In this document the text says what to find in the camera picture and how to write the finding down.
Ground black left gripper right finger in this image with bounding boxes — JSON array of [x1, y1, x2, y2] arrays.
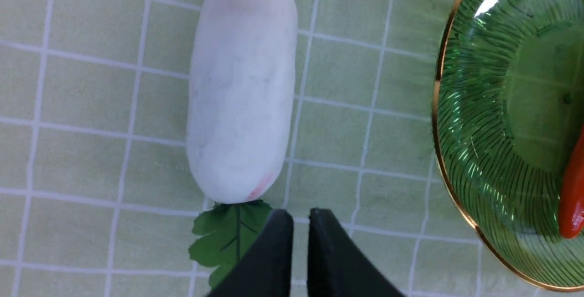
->
[[308, 208, 403, 297]]

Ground green ribbed plastic plate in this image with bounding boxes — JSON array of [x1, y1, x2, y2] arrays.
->
[[432, 0, 583, 292]]

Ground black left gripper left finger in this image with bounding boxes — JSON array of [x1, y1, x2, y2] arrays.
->
[[209, 209, 294, 297]]

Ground green checked tablecloth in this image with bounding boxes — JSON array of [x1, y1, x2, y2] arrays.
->
[[1, 0, 556, 297]]

